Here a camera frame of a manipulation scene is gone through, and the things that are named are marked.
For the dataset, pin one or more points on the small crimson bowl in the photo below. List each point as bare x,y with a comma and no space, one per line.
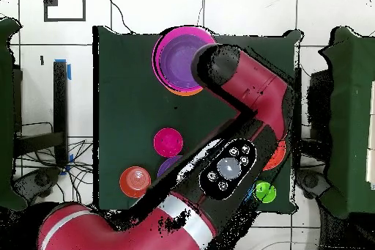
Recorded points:
168,143

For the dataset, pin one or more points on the purple bowl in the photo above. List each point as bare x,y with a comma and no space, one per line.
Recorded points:
175,62
167,165

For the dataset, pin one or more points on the pink bowl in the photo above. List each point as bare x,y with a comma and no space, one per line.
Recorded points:
156,53

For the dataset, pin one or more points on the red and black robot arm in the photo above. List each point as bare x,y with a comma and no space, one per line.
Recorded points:
257,91

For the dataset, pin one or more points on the dark green tablecloth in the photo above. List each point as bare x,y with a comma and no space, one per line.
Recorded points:
131,100

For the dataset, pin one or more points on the small red-orange bowl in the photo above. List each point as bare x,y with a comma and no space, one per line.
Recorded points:
135,182

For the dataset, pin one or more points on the large red-orange bowl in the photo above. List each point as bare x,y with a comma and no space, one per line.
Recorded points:
277,156

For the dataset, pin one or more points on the green cup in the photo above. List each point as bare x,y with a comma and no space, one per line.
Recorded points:
265,192

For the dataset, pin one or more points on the blue tape strip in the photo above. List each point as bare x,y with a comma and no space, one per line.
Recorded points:
69,72

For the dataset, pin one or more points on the black bench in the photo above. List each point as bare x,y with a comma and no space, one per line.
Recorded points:
60,100

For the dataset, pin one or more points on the green cloth side table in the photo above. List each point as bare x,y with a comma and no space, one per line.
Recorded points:
6,159
345,115

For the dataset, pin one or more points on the white box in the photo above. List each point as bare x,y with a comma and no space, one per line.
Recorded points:
371,159

